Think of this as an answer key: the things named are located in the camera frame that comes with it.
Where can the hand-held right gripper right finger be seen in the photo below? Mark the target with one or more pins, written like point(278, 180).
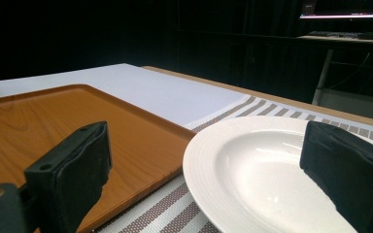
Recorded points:
point(349, 168)

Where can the striped woven placemat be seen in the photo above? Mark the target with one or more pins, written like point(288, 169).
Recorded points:
point(171, 213)

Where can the brown wooden tray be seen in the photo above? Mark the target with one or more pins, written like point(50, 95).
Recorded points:
point(61, 113)

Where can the computer monitor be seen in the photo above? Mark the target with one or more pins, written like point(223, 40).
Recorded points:
point(346, 9)

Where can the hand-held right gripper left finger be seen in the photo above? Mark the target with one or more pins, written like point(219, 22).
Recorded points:
point(73, 176)

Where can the white deep plate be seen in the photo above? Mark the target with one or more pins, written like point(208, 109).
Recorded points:
point(255, 181)

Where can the black keyboard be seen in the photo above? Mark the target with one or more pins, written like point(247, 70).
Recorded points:
point(346, 34)

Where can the desk with metal leg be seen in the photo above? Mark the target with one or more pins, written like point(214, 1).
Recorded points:
point(343, 58)

